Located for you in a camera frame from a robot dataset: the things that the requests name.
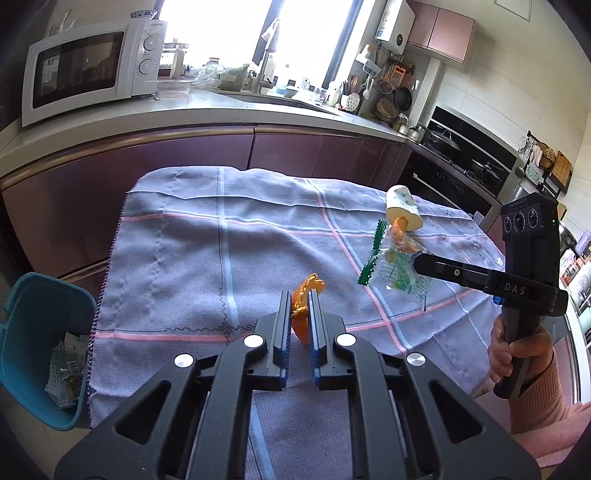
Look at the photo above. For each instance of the white patterned paper cup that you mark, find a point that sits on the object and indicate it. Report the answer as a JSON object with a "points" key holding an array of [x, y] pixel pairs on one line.
{"points": [[401, 203]]}

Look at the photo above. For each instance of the clear plastic bag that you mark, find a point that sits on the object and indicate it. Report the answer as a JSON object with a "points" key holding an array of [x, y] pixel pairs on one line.
{"points": [[205, 76]]}

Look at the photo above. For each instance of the white water heater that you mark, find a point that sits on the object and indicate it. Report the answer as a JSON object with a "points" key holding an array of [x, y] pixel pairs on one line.
{"points": [[395, 23]]}

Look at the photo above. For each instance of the black built-in stove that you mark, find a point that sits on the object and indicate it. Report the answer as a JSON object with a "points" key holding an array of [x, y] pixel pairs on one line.
{"points": [[457, 184]]}

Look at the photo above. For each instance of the wok with glass lid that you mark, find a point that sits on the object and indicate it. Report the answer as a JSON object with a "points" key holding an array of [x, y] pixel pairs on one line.
{"points": [[441, 141]]}

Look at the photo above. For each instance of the wooden cutting board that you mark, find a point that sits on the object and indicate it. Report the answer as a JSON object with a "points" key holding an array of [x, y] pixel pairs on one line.
{"points": [[562, 167]]}

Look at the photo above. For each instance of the kitchen window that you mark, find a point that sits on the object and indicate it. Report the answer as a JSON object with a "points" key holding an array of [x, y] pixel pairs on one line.
{"points": [[258, 32]]}

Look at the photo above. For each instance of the metal kitchen faucet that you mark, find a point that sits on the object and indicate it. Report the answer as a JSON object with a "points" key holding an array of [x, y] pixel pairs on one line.
{"points": [[265, 60]]}

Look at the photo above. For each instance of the white ceramic ornament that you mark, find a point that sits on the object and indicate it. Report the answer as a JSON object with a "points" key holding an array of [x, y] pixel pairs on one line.
{"points": [[64, 23]]}

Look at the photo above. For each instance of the black frying pan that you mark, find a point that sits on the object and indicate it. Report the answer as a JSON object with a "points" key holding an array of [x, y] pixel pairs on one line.
{"points": [[403, 98]]}

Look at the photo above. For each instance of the white microwave oven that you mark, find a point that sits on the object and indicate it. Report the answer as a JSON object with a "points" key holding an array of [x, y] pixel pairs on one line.
{"points": [[83, 69]]}

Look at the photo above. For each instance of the clear green-edged plastic wrapper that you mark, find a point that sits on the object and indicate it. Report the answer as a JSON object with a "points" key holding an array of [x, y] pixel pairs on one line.
{"points": [[397, 274]]}

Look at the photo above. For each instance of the white foam fruit net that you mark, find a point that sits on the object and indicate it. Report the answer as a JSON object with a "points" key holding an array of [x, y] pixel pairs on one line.
{"points": [[60, 385]]}

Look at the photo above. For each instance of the grey plaid cloth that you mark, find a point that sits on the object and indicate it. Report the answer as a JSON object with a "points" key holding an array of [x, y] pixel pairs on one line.
{"points": [[184, 277]]}

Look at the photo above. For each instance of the clear glass dish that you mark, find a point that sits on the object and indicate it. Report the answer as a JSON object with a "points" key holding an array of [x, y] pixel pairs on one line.
{"points": [[175, 86]]}

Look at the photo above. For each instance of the white dotted utensil holder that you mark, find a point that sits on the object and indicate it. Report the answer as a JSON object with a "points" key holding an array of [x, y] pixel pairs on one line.
{"points": [[352, 100]]}

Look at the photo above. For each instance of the blue plastic waste bin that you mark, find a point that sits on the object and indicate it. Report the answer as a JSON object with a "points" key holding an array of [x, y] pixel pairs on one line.
{"points": [[32, 300]]}

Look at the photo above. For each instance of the orange peel piece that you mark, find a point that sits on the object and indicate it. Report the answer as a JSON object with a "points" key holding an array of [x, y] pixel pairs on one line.
{"points": [[400, 230], [310, 284]]}

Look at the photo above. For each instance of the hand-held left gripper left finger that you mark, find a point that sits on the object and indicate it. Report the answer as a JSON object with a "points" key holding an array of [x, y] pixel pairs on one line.
{"points": [[284, 341]]}

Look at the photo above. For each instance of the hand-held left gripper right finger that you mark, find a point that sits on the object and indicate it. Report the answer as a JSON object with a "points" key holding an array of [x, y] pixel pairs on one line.
{"points": [[316, 341]]}

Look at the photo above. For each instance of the blue and white bowl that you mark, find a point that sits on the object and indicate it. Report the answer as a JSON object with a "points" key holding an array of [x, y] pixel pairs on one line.
{"points": [[143, 14]]}

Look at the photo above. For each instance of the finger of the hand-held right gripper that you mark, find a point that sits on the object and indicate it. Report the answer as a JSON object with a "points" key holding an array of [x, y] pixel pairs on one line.
{"points": [[452, 272]]}

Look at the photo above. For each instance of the steel kitchen sink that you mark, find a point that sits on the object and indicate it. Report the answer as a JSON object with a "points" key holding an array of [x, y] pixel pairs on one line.
{"points": [[272, 99]]}

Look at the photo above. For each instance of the pink wall cabinet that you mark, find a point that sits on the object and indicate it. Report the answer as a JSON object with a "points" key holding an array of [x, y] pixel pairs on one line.
{"points": [[443, 27]]}

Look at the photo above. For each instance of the person's right hand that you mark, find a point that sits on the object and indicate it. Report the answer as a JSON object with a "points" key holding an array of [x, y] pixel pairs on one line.
{"points": [[531, 346]]}

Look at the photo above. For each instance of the person's right forearm pink sleeve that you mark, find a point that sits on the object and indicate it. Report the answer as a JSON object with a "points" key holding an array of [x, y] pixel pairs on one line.
{"points": [[549, 406]]}

